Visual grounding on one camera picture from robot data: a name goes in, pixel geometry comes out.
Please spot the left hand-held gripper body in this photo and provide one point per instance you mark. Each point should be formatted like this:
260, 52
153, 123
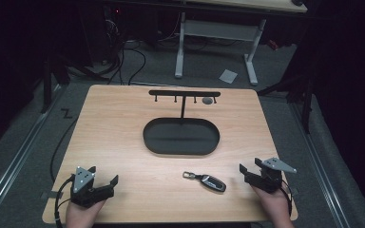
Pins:
83, 193

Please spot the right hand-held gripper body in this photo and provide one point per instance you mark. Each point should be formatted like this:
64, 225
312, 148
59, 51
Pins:
267, 180

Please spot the person's left hand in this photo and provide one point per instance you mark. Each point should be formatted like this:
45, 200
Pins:
80, 217

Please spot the person's right hand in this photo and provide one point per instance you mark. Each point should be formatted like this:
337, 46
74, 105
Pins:
275, 205

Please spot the grey tape strip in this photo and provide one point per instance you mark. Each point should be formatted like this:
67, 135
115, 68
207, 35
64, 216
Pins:
51, 195

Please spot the black car key fob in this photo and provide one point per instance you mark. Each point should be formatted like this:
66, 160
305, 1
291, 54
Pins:
214, 183

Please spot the black key rack with tray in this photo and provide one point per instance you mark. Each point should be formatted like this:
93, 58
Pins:
180, 137

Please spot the black metal stand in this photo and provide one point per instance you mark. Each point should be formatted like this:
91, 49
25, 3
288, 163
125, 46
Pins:
47, 85
305, 104

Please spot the grey round table grommet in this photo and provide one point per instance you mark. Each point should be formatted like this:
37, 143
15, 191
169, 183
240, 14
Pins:
207, 100

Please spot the grey sheet on floor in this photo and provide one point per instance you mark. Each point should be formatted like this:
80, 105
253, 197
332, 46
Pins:
228, 76

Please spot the white-framed desk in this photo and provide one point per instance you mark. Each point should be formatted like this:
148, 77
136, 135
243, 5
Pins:
217, 30

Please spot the dark computer tower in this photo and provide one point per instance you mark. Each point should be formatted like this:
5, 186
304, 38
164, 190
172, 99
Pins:
112, 25

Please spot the metal floor rail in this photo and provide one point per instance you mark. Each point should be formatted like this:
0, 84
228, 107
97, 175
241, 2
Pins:
320, 167
14, 166

